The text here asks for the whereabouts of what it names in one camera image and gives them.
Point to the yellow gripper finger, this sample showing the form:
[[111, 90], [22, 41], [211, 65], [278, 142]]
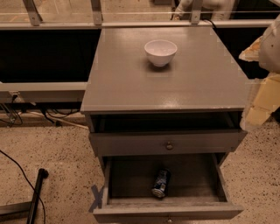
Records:
[[264, 100], [251, 53]]

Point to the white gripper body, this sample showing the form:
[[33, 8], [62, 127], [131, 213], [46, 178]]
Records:
[[270, 50]]

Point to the blue pepsi can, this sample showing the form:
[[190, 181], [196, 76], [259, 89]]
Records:
[[161, 183]]

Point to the round top drawer knob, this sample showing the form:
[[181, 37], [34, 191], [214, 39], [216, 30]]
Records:
[[169, 146]]

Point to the grey open middle drawer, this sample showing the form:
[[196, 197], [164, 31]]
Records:
[[196, 190]]

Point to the grey top drawer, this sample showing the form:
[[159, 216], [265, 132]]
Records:
[[147, 134]]

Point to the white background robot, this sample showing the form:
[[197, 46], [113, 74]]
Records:
[[217, 9]]

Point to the white ceramic bowl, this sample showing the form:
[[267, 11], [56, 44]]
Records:
[[160, 52]]

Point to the grey wooden cabinet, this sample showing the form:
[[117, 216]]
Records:
[[201, 77]]

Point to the grey metal railing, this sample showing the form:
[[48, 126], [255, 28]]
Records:
[[97, 14]]

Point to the black metal stand leg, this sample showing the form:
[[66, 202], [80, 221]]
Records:
[[27, 209]]

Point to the grey lower rail beam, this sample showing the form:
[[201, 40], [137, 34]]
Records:
[[43, 91]]

